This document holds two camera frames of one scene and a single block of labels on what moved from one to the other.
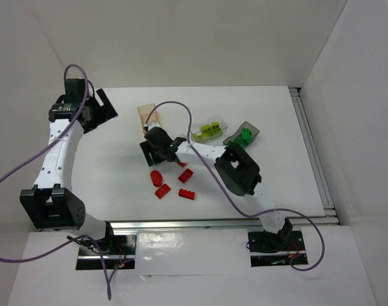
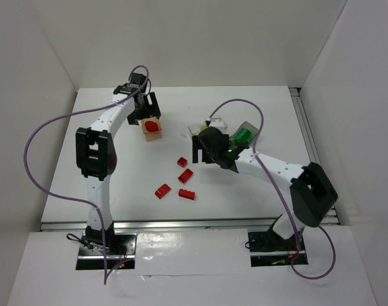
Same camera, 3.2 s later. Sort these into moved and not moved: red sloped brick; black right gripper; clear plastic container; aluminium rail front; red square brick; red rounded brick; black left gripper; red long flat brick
Moved: black left gripper; red rounded brick; black right gripper
Not moved: clear plastic container; red long flat brick; red sloped brick; red square brick; aluminium rail front
